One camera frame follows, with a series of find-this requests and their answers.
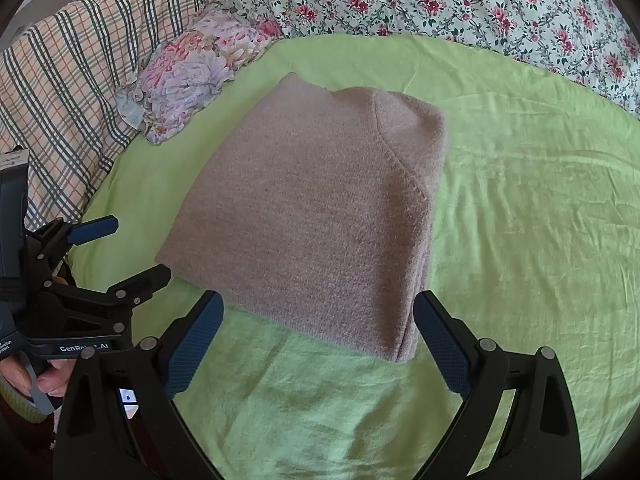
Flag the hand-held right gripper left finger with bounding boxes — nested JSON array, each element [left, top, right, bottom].
[[52, 290, 226, 480]]

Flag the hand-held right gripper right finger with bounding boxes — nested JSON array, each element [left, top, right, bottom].
[[413, 290, 583, 480]]

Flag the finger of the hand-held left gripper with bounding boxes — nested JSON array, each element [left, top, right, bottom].
[[27, 214, 120, 281], [42, 264, 173, 343]]

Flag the beige knit sweater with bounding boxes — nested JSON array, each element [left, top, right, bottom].
[[155, 72, 448, 365]]

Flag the person's left hand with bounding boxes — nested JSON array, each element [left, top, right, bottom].
[[0, 350, 76, 398]]

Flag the light green bed sheet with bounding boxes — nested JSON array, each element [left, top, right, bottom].
[[65, 34, 640, 480]]

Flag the plaid checked pillow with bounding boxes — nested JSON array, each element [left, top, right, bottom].
[[0, 0, 228, 228]]

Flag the purple pink floral pillow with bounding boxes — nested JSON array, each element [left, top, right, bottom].
[[116, 7, 285, 147]]

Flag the white floral printed blanket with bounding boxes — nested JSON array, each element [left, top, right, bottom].
[[220, 0, 640, 121]]

